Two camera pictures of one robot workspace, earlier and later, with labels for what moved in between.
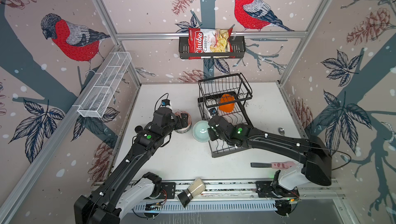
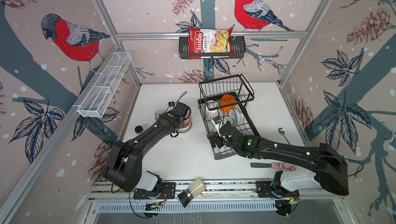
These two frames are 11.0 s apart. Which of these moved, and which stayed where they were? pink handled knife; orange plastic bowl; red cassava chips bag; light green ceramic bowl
Moved: light green ceramic bowl
Stayed: pink handled knife; red cassava chips bag; orange plastic bowl
